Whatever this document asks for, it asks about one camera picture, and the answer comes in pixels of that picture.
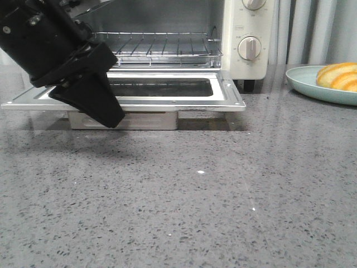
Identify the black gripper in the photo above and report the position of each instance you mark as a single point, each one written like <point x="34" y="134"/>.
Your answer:
<point x="52" y="47"/>

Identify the glass oven door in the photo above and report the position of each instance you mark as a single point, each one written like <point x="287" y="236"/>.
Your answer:
<point x="152" y="99"/>

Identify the striped croissant bread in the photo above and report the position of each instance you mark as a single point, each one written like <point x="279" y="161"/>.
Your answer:
<point x="341" y="76"/>

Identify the white Toshiba toaster oven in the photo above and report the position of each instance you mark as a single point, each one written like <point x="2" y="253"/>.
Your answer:
<point x="227" y="21"/>

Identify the lower oven control knob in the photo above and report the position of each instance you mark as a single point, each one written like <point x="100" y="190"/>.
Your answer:
<point x="249" y="48"/>

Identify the oven control knob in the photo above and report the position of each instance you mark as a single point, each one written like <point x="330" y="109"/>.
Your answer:
<point x="253" y="4"/>
<point x="249" y="48"/>

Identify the upper oven control knob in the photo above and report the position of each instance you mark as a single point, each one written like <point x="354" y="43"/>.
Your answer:
<point x="253" y="4"/>

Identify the light green plate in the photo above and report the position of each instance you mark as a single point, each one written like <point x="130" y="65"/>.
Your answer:
<point x="303" y="80"/>

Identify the wire oven rack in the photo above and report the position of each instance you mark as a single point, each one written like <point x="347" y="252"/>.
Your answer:
<point x="162" y="49"/>

